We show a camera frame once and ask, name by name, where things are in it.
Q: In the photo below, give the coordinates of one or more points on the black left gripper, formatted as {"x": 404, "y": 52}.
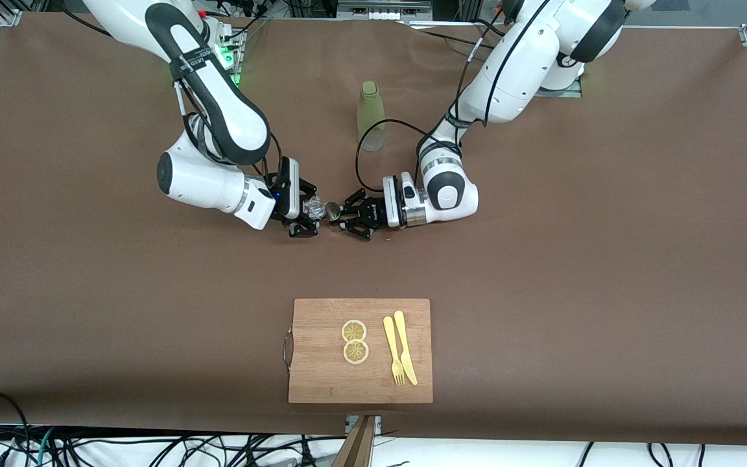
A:
{"x": 369, "y": 212}

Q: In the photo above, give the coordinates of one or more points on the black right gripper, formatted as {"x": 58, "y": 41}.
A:
{"x": 303, "y": 193}

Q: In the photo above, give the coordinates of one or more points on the metal jigger measuring cup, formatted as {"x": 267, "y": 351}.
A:
{"x": 332, "y": 209}

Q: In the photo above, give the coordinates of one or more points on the olive green drink bottle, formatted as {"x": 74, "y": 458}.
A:
{"x": 371, "y": 117}

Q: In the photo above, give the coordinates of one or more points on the lemon slice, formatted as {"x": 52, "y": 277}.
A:
{"x": 356, "y": 351}
{"x": 354, "y": 331}

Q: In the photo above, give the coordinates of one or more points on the yellow plastic fork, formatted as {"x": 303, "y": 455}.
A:
{"x": 389, "y": 331}

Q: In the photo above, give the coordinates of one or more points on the yellow plastic knife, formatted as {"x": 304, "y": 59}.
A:
{"x": 406, "y": 353}

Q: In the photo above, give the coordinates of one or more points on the brown table cover sheet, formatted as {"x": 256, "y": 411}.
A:
{"x": 153, "y": 324}

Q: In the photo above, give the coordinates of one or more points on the white power strip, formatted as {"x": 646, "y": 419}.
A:
{"x": 383, "y": 14}

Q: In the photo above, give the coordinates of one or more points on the wooden beam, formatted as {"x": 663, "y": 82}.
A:
{"x": 357, "y": 451}

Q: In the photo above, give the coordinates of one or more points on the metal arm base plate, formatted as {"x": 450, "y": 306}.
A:
{"x": 237, "y": 81}
{"x": 568, "y": 93}

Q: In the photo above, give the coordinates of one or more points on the metal bracket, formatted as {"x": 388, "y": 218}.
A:
{"x": 377, "y": 425}

